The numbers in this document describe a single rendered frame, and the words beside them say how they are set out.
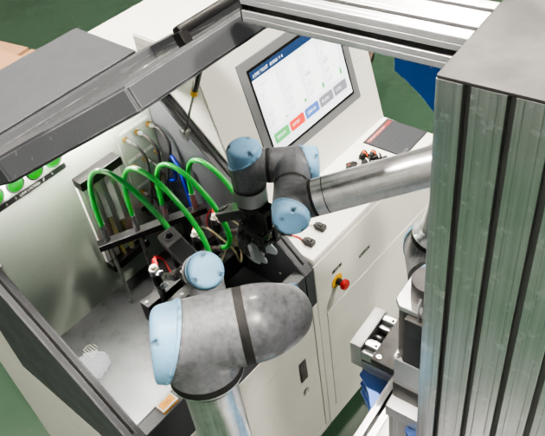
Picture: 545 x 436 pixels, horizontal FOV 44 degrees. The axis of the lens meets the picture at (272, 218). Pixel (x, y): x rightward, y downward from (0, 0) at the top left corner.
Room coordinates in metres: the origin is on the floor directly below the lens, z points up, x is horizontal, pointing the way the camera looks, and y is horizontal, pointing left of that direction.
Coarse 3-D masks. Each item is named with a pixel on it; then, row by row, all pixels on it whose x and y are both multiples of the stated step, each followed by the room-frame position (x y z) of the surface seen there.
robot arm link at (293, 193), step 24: (432, 144) 0.97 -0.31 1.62; (360, 168) 0.97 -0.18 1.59; (384, 168) 0.95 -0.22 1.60; (408, 168) 0.93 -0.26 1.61; (288, 192) 0.98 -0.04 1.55; (312, 192) 0.96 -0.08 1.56; (336, 192) 0.95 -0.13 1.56; (360, 192) 0.94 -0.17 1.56; (384, 192) 0.93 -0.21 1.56; (408, 192) 0.93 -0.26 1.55; (288, 216) 0.94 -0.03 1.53; (312, 216) 0.95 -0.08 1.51
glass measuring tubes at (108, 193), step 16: (112, 160) 1.54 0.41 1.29; (80, 176) 1.49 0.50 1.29; (96, 176) 1.49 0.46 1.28; (80, 192) 1.48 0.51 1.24; (96, 192) 1.51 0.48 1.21; (112, 192) 1.52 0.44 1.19; (112, 208) 1.53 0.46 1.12; (96, 224) 1.48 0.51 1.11; (112, 224) 1.49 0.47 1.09; (128, 224) 1.55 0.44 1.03; (144, 240) 1.54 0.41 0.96; (128, 256) 1.49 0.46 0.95
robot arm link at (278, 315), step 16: (240, 288) 0.65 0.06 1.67; (256, 288) 0.64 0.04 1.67; (272, 288) 0.65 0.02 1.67; (288, 288) 0.66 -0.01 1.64; (256, 304) 0.61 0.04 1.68; (272, 304) 0.62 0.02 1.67; (288, 304) 0.62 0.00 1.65; (304, 304) 0.64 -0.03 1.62; (256, 320) 0.59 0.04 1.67; (272, 320) 0.59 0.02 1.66; (288, 320) 0.60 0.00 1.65; (304, 320) 0.62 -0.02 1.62; (256, 336) 0.58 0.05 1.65; (272, 336) 0.58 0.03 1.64; (288, 336) 0.59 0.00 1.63; (304, 336) 0.62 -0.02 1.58; (256, 352) 0.57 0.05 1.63; (272, 352) 0.57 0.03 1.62
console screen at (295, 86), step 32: (256, 64) 1.71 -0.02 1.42; (288, 64) 1.78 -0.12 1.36; (320, 64) 1.85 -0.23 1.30; (352, 64) 1.94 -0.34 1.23; (256, 96) 1.67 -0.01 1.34; (288, 96) 1.74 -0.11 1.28; (320, 96) 1.81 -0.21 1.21; (352, 96) 1.90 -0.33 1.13; (256, 128) 1.63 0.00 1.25; (288, 128) 1.69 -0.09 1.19; (320, 128) 1.77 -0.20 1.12
